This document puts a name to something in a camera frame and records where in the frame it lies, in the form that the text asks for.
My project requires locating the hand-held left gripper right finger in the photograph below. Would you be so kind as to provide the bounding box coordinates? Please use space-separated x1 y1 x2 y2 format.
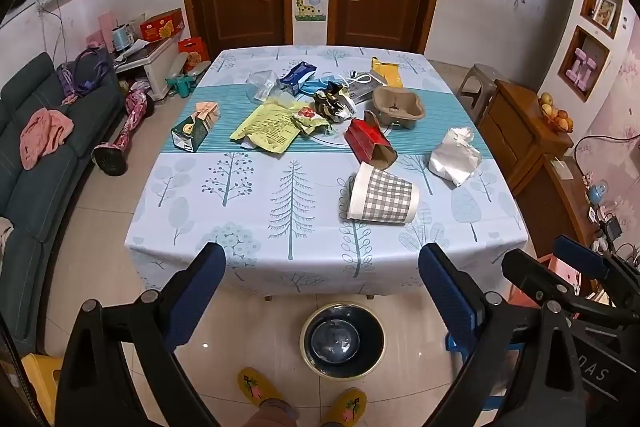
418 242 586 427

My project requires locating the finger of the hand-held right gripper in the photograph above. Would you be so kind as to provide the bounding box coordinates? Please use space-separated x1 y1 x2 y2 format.
552 234 640 288
501 248 621 315

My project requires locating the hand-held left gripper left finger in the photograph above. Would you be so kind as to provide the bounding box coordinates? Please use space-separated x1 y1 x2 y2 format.
54 242 227 427

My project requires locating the black trash bin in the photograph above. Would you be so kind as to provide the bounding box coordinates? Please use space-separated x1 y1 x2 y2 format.
300 302 387 381

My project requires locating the red floral wrapper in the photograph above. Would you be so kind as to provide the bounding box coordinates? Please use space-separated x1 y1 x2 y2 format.
292 104 328 138

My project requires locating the black gold foil wrapper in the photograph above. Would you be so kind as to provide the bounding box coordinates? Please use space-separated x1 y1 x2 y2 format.
313 86 358 124

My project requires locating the yellow snack packet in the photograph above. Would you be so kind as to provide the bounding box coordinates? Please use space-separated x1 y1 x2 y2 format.
370 57 404 88

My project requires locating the wooden sideboard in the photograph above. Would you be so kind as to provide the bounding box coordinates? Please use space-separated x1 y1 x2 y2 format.
515 157 616 293

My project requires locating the tree print tablecloth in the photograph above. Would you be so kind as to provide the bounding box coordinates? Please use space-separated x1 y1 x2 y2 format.
125 46 531 300

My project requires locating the yellow embroidered slipper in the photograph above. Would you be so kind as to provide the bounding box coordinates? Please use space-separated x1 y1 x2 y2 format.
322 388 367 425
237 367 281 408

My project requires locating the grey checked paper cup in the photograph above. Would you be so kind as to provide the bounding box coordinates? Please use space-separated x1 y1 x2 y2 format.
346 163 420 224

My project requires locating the white crumpled paper bag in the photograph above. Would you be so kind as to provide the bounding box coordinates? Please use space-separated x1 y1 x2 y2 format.
428 127 483 186

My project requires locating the wooden cabinet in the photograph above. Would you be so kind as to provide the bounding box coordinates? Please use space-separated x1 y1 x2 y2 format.
479 79 575 195

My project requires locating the fruit bowl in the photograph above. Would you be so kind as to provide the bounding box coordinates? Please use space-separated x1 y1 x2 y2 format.
537 92 575 132

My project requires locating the person's leg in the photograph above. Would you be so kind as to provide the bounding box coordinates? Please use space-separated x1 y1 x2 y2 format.
247 399 301 427

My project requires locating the green drink carton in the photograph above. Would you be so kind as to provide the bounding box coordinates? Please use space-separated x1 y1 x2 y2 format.
171 101 221 154

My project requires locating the red paper bag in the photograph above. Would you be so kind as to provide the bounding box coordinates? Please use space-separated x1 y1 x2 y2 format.
345 111 398 170

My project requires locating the yellow plastic stool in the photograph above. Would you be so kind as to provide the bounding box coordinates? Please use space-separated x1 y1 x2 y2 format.
20 353 63 427

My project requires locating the pink patterned hoverboard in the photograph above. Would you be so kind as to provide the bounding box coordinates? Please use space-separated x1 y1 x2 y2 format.
91 89 156 178

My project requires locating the dark teal sofa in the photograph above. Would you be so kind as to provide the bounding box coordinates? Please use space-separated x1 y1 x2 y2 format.
0 52 126 343

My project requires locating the brown cardboard cup carrier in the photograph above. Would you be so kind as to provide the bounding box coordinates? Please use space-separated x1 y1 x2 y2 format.
372 86 427 128

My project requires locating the grey plastic stool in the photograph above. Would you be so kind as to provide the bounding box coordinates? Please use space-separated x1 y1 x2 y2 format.
456 63 501 112

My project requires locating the pink cloth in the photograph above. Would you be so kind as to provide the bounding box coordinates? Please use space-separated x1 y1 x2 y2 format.
20 108 75 170

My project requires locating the white low cabinet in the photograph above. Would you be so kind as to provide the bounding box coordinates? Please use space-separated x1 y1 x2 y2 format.
114 38 186 102

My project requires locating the blue tissue pack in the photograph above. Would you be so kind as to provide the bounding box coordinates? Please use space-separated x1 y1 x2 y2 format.
279 62 318 96

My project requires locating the red gift bag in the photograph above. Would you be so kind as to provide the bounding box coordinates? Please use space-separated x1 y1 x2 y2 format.
177 37 208 75

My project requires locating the blue face mask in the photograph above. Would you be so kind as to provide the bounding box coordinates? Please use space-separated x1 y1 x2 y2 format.
300 76 346 96

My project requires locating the red gift box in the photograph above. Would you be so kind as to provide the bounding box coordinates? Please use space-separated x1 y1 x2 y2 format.
139 8 185 42

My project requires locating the pink board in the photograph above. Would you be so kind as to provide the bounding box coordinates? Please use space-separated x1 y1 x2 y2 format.
97 12 118 50

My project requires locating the black cable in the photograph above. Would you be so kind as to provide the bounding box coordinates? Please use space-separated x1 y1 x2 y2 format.
572 134 640 168

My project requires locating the wooden wall niche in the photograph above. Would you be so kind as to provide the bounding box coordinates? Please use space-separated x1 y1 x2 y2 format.
580 0 625 38
557 26 612 102

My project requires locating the purple strap bundle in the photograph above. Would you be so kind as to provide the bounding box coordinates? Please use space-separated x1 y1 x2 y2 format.
57 47 113 104

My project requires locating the picture frame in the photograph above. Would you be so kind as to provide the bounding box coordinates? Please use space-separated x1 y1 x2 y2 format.
591 0 622 32

